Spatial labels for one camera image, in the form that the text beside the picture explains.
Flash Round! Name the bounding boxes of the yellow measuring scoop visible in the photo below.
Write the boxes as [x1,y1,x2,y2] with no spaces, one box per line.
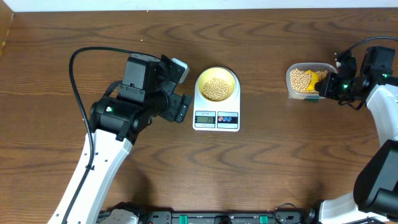
[305,70,319,91]

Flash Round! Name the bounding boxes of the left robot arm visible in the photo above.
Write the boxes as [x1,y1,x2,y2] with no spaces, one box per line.
[49,53,192,223]

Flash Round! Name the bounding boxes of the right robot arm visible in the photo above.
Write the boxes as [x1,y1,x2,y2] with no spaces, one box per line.
[315,46,397,224]

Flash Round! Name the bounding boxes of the soybeans in yellow bowl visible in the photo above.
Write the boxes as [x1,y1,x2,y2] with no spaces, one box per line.
[202,78,233,101]

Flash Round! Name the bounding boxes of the yellow bowl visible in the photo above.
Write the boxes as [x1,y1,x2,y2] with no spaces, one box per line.
[197,67,236,102]

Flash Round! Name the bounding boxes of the white kitchen scale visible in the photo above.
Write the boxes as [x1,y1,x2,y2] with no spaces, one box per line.
[192,68,241,132]

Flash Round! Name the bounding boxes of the green tape strip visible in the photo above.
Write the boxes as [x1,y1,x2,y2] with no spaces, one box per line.
[304,98,319,103]

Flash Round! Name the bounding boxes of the clear plastic container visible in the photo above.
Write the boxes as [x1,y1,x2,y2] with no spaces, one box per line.
[286,63,337,100]

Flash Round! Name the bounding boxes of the pile of soybeans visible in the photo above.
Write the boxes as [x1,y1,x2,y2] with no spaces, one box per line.
[290,68,328,94]

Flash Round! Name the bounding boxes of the cardboard side panel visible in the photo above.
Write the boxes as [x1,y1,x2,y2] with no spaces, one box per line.
[0,0,14,54]

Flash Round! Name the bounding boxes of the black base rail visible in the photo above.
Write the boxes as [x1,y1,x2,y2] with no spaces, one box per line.
[96,202,315,224]

